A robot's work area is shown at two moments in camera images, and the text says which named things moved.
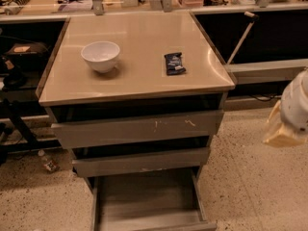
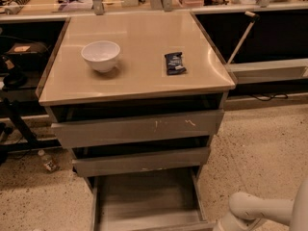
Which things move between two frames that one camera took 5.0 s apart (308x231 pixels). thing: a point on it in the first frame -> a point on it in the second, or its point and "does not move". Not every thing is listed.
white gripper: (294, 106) -> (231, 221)
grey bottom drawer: (150, 201) does not move
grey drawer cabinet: (139, 133) does not move
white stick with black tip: (254, 18) does not move
